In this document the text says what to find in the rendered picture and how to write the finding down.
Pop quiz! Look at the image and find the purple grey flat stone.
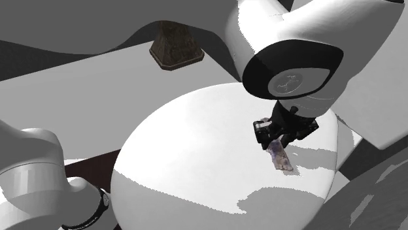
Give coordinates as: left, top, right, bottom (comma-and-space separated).
260, 117, 294, 173

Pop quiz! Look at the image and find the brown pyramid-shaped figure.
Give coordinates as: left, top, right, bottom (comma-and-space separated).
148, 20, 205, 71

